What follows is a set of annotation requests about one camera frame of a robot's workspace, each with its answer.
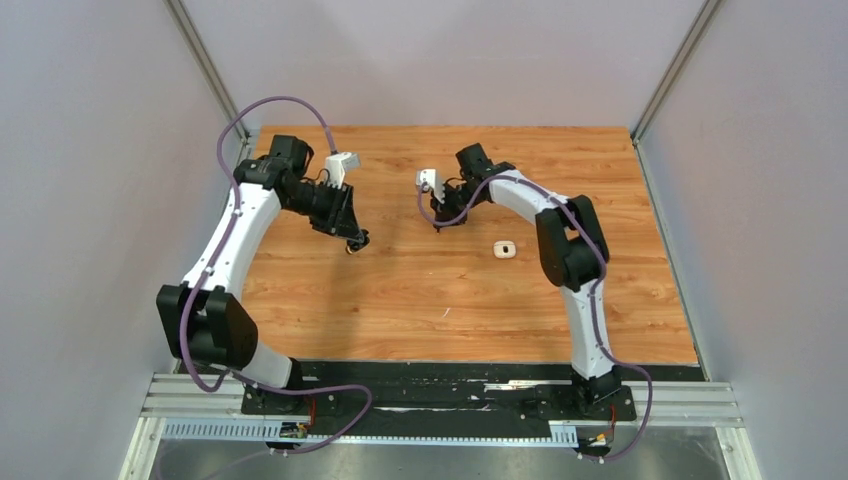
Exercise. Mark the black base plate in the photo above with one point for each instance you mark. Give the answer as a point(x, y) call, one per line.
point(358, 376)

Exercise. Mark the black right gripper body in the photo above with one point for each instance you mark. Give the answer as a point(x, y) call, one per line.
point(458, 201)

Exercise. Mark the right aluminium frame post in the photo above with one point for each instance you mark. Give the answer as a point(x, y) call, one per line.
point(687, 47)

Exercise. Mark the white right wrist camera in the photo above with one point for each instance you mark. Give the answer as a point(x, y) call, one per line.
point(430, 181)

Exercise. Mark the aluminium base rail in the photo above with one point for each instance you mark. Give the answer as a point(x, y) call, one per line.
point(664, 403)

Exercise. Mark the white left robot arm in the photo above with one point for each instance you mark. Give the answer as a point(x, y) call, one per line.
point(203, 318)

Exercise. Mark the left aluminium frame post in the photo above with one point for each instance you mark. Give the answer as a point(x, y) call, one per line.
point(193, 40)

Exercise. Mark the black earbud charging case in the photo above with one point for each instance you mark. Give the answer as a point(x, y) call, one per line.
point(354, 245)

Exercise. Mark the aluminium frame post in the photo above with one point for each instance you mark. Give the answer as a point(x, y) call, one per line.
point(687, 47)
point(193, 40)

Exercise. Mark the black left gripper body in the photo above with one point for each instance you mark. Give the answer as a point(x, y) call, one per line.
point(326, 206)

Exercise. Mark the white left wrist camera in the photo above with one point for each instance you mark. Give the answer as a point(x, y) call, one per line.
point(338, 165)

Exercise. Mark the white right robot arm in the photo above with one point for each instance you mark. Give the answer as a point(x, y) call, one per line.
point(572, 250)

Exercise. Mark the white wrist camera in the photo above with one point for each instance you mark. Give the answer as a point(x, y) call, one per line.
point(430, 181)
point(338, 165)

